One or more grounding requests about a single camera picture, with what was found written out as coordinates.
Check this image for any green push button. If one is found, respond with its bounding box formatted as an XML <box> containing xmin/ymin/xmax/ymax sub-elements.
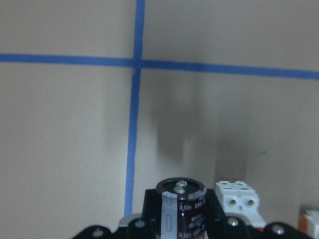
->
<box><xmin>299</xmin><ymin>204</ymin><xmax>319</xmax><ymax>239</ymax></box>

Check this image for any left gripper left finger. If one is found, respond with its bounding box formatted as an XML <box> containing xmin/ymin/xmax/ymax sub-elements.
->
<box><xmin>142</xmin><ymin>189</ymin><xmax>162</xmax><ymax>239</ymax></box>

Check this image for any white red circuit breaker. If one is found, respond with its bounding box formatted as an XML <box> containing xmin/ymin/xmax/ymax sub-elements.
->
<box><xmin>215</xmin><ymin>181</ymin><xmax>266</xmax><ymax>229</ymax></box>

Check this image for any dark cylindrical capacitor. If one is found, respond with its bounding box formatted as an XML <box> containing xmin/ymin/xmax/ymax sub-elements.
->
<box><xmin>156</xmin><ymin>178</ymin><xmax>207</xmax><ymax>239</ymax></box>

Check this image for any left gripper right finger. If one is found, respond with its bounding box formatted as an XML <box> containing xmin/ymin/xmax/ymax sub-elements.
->
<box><xmin>204</xmin><ymin>189</ymin><xmax>226</xmax><ymax>239</ymax></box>

